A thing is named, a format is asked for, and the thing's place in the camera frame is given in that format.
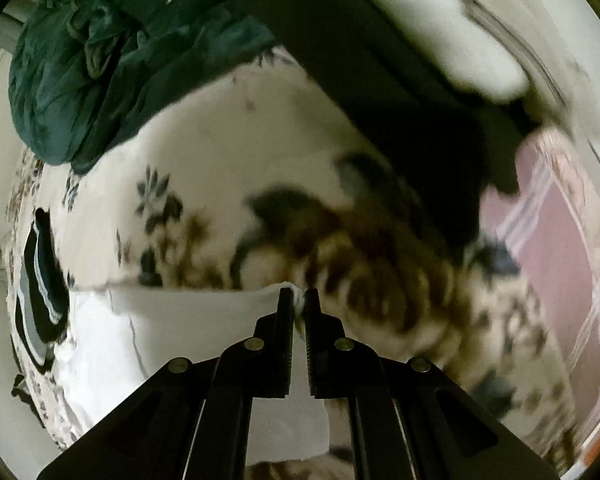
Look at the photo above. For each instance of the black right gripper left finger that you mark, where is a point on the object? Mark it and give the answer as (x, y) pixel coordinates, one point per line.
(260, 366)

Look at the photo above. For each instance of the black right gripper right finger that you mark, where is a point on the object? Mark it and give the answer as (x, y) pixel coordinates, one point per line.
(338, 365)

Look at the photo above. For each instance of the white cloth garment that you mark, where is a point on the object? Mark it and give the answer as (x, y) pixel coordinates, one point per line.
(118, 337)

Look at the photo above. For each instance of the floral fleece blanket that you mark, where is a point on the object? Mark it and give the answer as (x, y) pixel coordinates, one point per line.
(258, 179)

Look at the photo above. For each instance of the black grey white folded garment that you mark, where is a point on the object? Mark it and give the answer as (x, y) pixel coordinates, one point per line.
(30, 329)

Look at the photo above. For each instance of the pink plaid cloth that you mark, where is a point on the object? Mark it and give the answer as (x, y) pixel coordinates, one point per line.
(552, 230)

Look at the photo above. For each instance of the dark green garment pile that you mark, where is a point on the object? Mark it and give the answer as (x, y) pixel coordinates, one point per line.
(86, 75)

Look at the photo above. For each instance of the white pillow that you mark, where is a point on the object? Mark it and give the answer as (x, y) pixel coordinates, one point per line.
(469, 57)

